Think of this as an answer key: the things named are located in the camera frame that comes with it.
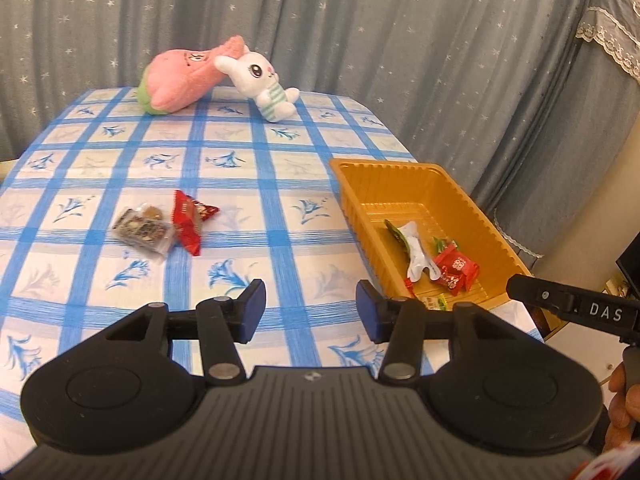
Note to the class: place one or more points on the orange plastic tray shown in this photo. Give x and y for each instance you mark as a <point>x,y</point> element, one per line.
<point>440,195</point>

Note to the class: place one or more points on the person's right hand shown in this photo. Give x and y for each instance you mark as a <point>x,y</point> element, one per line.
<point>620,410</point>

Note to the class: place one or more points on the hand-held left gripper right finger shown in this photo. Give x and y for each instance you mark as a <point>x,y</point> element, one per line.
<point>367,312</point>

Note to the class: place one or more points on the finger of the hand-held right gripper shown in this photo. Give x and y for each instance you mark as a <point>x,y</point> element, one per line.
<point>535,292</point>

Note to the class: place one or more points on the blue checked tablecloth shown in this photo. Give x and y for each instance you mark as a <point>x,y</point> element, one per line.
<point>280,170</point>

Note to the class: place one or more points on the clear nut snack packet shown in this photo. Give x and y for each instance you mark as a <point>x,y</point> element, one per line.
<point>142,230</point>

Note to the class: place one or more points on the pink plush toy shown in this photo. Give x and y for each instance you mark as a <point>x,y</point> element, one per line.
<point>180,77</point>

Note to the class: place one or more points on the red candy wrapper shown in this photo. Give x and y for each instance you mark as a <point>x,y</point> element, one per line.
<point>186,222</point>

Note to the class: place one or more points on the grey star curtain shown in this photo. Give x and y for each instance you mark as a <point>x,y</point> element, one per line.
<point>350,25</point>

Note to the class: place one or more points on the black monitor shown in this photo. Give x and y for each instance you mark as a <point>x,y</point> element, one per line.
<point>631,270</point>

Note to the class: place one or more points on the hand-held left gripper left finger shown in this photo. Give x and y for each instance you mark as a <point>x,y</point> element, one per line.
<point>252,310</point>

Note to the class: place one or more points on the red white print packet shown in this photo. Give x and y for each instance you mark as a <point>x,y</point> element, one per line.
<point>456,270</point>

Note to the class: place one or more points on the white green snack packet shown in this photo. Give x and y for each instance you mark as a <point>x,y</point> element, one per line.
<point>419,255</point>

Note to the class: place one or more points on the white bunny plush toy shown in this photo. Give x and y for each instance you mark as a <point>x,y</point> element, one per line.
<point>260,80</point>

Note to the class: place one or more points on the red white clothing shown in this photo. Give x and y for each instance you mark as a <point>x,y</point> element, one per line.
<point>610,467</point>

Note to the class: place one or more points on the grey lace trimmed cover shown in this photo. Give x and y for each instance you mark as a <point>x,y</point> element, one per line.
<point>565,135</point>

